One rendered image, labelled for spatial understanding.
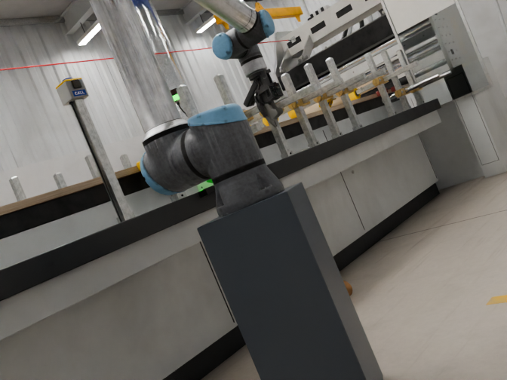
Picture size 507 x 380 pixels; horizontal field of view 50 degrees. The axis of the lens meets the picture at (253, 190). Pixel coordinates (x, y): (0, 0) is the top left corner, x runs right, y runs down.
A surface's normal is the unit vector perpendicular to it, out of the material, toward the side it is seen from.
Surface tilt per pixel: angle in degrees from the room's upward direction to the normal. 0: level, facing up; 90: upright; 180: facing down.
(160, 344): 90
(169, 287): 90
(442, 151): 90
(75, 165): 90
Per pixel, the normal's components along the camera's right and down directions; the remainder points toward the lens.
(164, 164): -0.49, 0.16
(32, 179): 0.66, -0.27
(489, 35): -0.64, 0.28
